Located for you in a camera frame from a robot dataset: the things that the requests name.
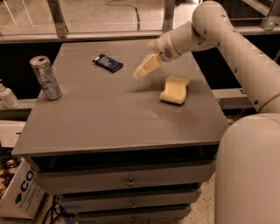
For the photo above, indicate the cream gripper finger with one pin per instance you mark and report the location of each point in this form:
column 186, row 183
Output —
column 150, row 63

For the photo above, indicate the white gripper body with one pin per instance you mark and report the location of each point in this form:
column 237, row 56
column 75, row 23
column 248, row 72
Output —
column 164, row 47

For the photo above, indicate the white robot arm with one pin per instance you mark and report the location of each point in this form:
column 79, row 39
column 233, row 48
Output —
column 247, row 176

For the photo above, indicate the yellow sponge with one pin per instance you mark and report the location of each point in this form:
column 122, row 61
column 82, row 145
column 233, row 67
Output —
column 175, row 90

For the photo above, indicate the grey drawer cabinet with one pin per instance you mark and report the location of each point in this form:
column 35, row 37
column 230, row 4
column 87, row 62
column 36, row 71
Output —
column 105, row 120

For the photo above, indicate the silver drink can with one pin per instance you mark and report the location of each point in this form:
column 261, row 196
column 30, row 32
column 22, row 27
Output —
column 44, row 73

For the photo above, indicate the top grey drawer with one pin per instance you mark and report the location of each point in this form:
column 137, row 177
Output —
column 136, row 176

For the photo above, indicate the grey drawer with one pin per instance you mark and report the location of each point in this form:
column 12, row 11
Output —
column 136, row 176
column 130, row 200
column 134, row 216

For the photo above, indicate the white plastic bottle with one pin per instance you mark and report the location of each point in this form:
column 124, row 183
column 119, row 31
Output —
column 7, row 97

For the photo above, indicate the bottom grey drawer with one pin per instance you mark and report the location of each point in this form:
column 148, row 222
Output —
column 134, row 216

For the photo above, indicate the middle grey drawer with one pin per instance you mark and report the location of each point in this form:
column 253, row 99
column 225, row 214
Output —
column 130, row 200

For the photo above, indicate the white cardboard box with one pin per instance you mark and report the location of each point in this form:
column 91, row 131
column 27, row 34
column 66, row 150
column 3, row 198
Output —
column 23, row 196

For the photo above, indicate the metal window frame rail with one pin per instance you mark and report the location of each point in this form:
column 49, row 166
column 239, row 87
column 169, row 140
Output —
column 31, row 21

